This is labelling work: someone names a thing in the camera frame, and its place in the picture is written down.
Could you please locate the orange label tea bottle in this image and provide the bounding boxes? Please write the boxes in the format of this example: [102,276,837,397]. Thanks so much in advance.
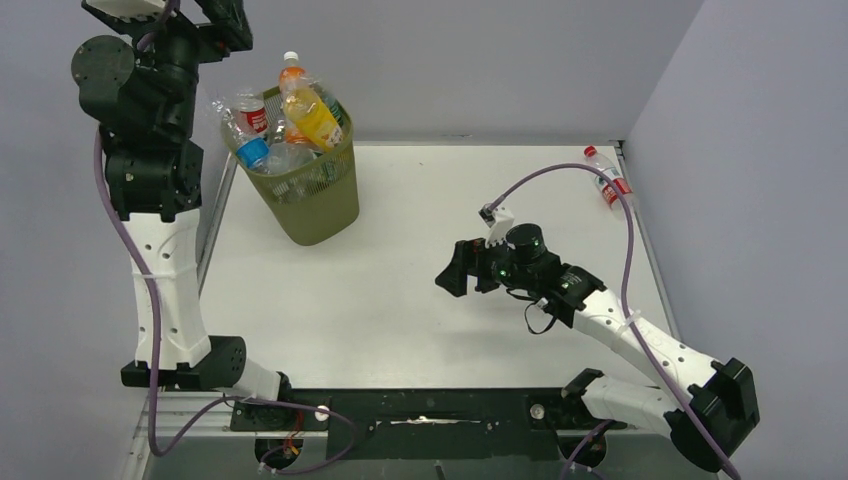
[278,51,317,103]

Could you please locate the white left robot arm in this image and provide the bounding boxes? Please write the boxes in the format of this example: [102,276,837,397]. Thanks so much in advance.
[71,1,290,401]

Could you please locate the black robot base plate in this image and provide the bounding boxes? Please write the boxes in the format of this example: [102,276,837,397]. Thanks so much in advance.
[230,388,600,461]

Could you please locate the large clear plastic bottle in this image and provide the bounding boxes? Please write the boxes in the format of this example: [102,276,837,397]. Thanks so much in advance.
[266,116,318,174]

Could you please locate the green plastic mesh bin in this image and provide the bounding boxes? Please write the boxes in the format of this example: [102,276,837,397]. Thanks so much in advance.
[220,88,360,246]

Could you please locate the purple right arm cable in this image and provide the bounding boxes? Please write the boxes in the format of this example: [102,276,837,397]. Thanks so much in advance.
[480,164,743,480]

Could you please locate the red label bottle red cap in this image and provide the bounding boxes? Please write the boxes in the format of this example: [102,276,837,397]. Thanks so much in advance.
[232,93,269,139]

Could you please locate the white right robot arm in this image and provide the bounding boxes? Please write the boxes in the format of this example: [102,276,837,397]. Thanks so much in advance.
[435,208,760,473]

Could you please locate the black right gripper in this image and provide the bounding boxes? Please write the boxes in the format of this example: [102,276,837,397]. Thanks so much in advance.
[436,231,536,298]

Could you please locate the blue label water bottle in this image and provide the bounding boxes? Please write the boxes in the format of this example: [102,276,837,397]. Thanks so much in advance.
[212,100,270,174]

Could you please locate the yellow juice bottle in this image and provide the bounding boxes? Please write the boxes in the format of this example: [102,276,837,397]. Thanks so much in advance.
[282,87,344,152]

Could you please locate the dark green label bottle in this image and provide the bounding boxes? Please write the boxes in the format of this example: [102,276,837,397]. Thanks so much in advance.
[312,82,344,127]

